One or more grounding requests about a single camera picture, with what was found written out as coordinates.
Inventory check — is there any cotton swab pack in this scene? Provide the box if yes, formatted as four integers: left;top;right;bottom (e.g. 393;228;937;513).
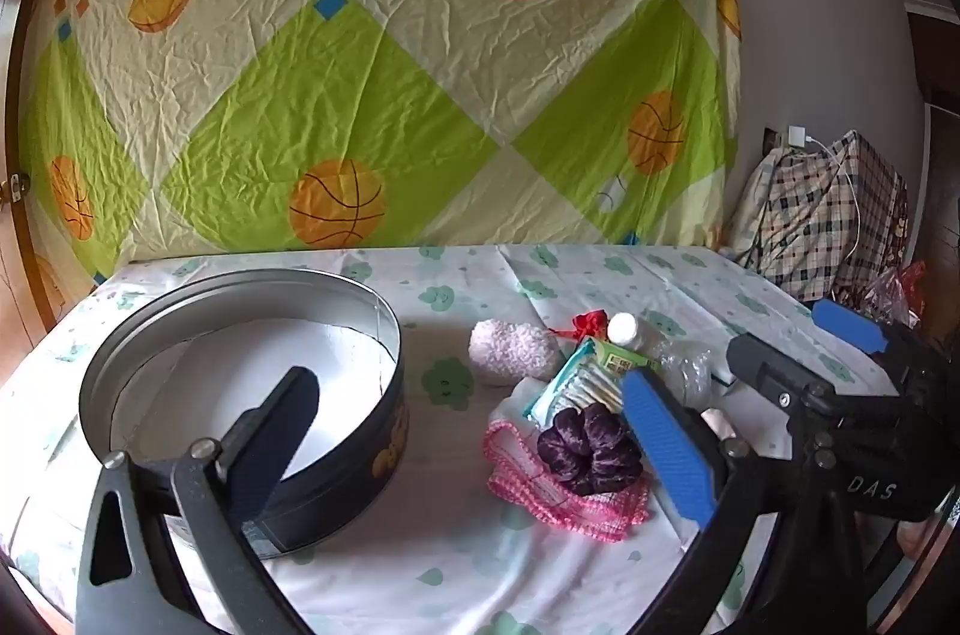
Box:
524;337;652;429

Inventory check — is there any red gold drawstring pouch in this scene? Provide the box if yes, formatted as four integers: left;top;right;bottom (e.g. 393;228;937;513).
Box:
550;310;608;342

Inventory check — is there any brass door knob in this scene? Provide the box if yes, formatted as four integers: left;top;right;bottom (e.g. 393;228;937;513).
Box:
0;172;31;206

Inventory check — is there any green cream sports-print sheet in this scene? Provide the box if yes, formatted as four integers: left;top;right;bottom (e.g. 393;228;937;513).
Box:
18;0;740;314

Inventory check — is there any white charger plug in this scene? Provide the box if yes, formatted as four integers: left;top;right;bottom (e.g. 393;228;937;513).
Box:
788;125;807;149

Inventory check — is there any white bottle in plastic bag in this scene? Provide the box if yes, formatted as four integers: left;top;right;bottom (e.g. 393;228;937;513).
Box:
605;311;718;411

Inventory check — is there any red plastic snack bag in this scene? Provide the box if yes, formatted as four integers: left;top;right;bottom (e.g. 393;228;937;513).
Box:
861;261;926;328

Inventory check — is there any brown wooden door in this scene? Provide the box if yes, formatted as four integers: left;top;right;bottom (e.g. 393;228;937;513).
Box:
0;0;55;383

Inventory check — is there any cloud-print white tablecloth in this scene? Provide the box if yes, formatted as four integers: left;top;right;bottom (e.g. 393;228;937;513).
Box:
0;241;902;635

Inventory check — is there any white charger cable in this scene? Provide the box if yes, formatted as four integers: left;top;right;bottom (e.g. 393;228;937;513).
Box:
802;133;864;308

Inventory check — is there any plaid checked storage bag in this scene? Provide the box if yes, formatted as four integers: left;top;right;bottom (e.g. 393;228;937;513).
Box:
726;130;910;308

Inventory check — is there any round black metal tin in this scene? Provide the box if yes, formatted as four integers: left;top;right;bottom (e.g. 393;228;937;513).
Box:
80;269;410;559

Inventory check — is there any pink-edged white knitted cloth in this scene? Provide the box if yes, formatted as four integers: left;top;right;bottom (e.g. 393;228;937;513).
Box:
482;417;652;544

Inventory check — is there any purple velvet scrunchie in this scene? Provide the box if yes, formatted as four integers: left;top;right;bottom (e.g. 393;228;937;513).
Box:
537;403;644;497

